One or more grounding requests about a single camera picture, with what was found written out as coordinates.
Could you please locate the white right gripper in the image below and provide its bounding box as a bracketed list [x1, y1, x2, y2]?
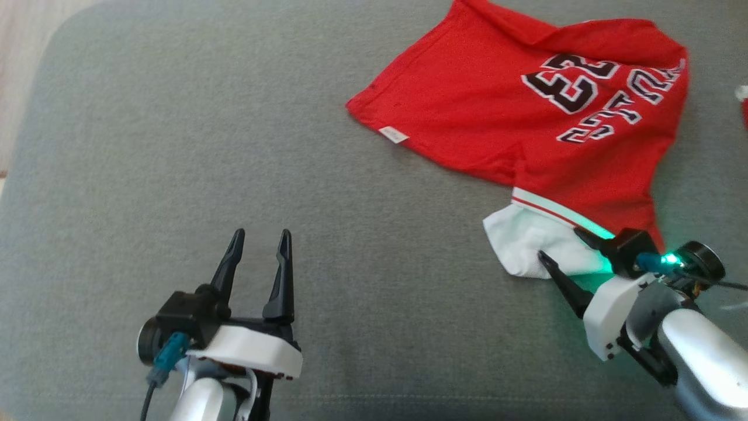
[538, 227, 650, 361]

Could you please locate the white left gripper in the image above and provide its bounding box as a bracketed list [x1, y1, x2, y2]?
[202, 228, 304, 381]

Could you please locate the red number 23 jersey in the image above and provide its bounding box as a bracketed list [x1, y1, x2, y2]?
[345, 0, 691, 279]

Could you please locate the grey sofa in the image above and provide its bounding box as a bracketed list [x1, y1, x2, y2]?
[0, 0, 748, 421]

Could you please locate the right camera cable teal plug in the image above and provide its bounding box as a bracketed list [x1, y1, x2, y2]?
[637, 253, 748, 291]

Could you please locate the camera cable teal plug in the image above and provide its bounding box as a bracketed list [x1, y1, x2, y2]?
[637, 253, 748, 291]
[139, 332, 191, 421]

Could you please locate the left camera cable teal plug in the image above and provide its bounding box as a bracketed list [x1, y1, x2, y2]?
[139, 332, 191, 421]

